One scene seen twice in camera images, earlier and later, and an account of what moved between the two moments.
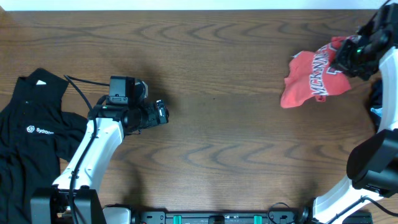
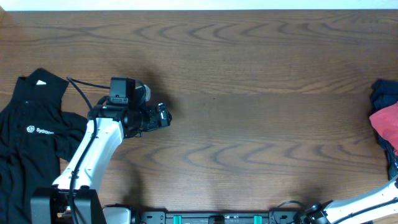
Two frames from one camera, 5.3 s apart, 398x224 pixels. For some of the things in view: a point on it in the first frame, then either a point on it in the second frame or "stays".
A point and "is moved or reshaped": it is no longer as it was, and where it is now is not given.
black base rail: [183, 217] stays
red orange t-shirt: [308, 76] is moved or reshaped
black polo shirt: [35, 137] stays
